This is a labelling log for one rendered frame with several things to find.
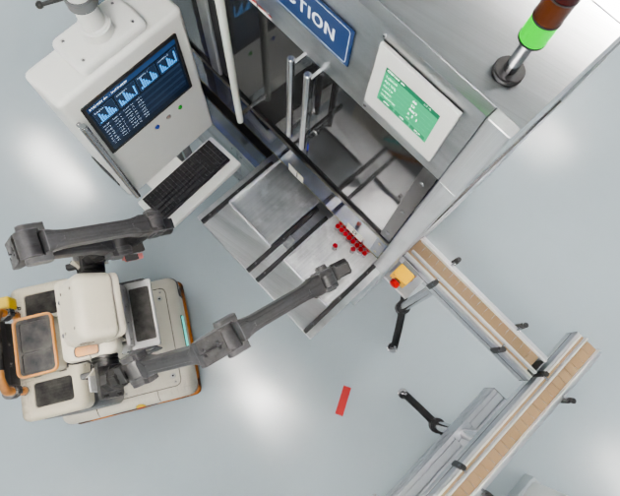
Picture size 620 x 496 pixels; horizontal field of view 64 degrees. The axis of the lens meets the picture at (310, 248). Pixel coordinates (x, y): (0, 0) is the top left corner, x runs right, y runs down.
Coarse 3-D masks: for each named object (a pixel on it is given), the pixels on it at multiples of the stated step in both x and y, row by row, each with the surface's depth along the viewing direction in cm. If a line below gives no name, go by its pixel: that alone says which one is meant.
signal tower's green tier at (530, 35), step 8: (528, 24) 81; (520, 32) 84; (528, 32) 81; (536, 32) 80; (544, 32) 80; (552, 32) 80; (528, 40) 82; (536, 40) 82; (544, 40) 81; (536, 48) 83
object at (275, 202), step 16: (272, 176) 217; (288, 176) 217; (240, 192) 211; (256, 192) 215; (272, 192) 215; (288, 192) 215; (304, 192) 216; (240, 208) 212; (256, 208) 213; (272, 208) 213; (288, 208) 214; (304, 208) 214; (256, 224) 211; (272, 224) 211; (288, 224) 212; (272, 240) 210
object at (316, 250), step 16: (304, 240) 207; (320, 240) 211; (336, 240) 211; (288, 256) 206; (304, 256) 208; (320, 256) 209; (336, 256) 209; (352, 256) 209; (368, 256) 210; (304, 272) 207; (352, 272) 208
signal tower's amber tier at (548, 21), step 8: (544, 0) 76; (536, 8) 78; (544, 8) 76; (552, 8) 75; (560, 8) 74; (568, 8) 74; (536, 16) 78; (544, 16) 77; (552, 16) 76; (560, 16) 76; (544, 24) 78; (552, 24) 78; (560, 24) 78
